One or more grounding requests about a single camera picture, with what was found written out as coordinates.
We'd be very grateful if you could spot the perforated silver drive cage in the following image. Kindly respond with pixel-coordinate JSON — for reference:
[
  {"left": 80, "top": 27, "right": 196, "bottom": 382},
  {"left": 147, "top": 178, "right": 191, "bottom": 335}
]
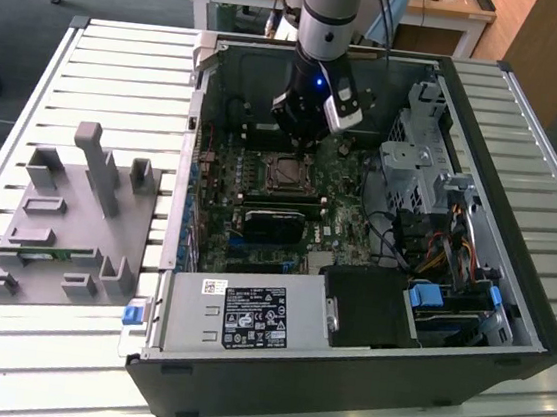
[{"left": 371, "top": 75, "right": 493, "bottom": 227}]

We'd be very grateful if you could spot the CPU socket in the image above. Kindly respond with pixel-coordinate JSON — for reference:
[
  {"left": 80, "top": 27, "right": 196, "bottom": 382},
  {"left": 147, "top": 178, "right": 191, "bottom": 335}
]
[{"left": 262, "top": 149, "right": 324, "bottom": 199}]

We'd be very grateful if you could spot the brown wooden cabinet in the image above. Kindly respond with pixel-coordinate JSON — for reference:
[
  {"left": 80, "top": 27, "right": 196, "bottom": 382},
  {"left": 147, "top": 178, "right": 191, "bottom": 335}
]
[{"left": 464, "top": 0, "right": 557, "bottom": 130}]

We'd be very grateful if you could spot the green motherboard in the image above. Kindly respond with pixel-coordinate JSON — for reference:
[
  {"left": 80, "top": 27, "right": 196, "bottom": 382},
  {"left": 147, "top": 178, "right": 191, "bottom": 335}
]
[{"left": 178, "top": 116, "right": 398, "bottom": 294}]

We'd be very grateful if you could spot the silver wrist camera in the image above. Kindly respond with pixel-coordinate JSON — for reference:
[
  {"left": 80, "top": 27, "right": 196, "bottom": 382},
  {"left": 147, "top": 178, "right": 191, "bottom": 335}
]
[{"left": 318, "top": 74, "right": 369, "bottom": 137}]

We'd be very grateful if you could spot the silver power supply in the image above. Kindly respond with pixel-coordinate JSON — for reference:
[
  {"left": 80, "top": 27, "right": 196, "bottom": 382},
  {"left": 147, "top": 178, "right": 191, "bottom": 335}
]
[{"left": 143, "top": 258, "right": 340, "bottom": 376}]

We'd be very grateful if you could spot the grey parts rack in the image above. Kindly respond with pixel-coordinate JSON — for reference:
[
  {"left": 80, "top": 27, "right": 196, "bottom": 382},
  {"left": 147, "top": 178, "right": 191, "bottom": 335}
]
[{"left": 0, "top": 110, "right": 169, "bottom": 325}]

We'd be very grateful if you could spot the black plastic shroud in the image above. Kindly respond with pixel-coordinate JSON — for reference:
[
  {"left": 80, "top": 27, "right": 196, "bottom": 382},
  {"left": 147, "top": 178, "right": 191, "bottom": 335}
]
[{"left": 311, "top": 262, "right": 427, "bottom": 357}]

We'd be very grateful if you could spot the coloured wire bundle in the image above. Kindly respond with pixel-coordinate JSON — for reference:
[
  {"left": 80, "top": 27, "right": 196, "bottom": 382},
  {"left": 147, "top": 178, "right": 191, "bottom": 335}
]
[{"left": 412, "top": 194, "right": 490, "bottom": 296}]

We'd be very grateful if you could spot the hard disk in blue carrier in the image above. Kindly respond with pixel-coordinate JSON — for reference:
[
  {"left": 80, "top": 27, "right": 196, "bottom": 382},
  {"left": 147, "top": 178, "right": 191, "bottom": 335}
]
[{"left": 399, "top": 278, "right": 492, "bottom": 353}]

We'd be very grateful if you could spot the metal socket cover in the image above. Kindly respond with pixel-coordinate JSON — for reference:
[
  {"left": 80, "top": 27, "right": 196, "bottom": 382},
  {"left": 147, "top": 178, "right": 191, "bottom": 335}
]
[{"left": 264, "top": 150, "right": 322, "bottom": 198}]

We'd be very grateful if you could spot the green RAM stick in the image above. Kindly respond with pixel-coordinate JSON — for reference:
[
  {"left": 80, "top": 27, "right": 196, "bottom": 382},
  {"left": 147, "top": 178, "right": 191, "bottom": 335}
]
[{"left": 15, "top": 242, "right": 78, "bottom": 265}]

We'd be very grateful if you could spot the silver finned heatsink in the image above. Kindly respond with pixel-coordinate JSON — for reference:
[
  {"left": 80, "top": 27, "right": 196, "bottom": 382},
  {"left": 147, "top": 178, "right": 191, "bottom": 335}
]
[{"left": 304, "top": 249, "right": 336, "bottom": 280}]

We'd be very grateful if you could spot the blue case latch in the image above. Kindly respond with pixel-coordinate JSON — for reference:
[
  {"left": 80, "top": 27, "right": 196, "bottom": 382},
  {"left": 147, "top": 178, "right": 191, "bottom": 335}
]
[{"left": 121, "top": 304, "right": 146, "bottom": 329}]

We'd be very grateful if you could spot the black and silver PC case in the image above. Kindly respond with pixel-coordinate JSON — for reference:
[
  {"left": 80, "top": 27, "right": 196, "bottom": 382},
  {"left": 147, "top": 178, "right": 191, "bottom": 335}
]
[{"left": 111, "top": 21, "right": 557, "bottom": 417}]

